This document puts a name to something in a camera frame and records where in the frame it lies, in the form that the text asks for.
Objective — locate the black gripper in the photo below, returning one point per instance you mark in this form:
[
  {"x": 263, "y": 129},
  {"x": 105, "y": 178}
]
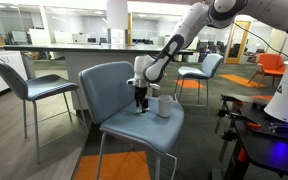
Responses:
[{"x": 140, "y": 93}]

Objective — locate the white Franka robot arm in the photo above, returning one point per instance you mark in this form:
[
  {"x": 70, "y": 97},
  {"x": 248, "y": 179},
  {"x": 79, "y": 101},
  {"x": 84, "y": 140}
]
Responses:
[{"x": 190, "y": 26}]

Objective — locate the blue padded chair metal legs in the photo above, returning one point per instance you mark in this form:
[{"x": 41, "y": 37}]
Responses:
[{"x": 140, "y": 123}]

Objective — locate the white ceramic mug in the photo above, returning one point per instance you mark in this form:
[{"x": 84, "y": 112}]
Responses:
[{"x": 165, "y": 106}]

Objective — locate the light blue office chair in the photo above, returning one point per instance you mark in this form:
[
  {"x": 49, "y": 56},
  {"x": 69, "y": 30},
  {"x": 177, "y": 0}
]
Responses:
[{"x": 200, "y": 68}]

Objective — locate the blue bar chair dark shell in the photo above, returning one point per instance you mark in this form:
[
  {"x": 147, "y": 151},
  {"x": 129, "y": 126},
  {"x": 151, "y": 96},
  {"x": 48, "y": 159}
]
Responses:
[{"x": 44, "y": 86}]

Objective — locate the grey office desk chair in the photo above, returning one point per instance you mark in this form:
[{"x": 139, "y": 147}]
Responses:
[{"x": 17, "y": 37}]

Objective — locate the grey counter island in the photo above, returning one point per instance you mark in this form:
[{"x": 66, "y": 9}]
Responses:
[{"x": 100, "y": 56}]

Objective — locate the white paper sign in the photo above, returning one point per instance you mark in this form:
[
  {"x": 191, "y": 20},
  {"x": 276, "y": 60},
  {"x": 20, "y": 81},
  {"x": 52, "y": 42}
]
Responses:
[{"x": 117, "y": 36}]

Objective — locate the white round pillar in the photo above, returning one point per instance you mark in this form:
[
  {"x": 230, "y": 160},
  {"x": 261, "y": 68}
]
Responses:
[{"x": 117, "y": 16}]

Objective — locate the grey trash bin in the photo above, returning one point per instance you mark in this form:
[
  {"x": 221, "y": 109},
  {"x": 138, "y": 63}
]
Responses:
[{"x": 29, "y": 65}]

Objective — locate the orange armchair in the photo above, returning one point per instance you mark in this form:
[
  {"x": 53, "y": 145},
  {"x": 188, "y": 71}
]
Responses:
[{"x": 270, "y": 65}]

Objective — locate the black robot table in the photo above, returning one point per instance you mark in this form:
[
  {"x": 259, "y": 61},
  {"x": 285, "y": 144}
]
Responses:
[{"x": 274, "y": 150}]

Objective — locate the white kitchen base cabinet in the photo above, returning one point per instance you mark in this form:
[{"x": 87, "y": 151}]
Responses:
[{"x": 0, "y": 70}]

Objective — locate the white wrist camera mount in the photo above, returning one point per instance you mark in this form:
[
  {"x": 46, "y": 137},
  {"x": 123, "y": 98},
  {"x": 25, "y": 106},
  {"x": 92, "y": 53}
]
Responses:
[{"x": 130, "y": 82}]

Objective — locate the yellow door frame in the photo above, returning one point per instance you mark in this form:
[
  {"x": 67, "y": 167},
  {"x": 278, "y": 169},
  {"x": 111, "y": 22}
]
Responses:
[{"x": 239, "y": 23}]

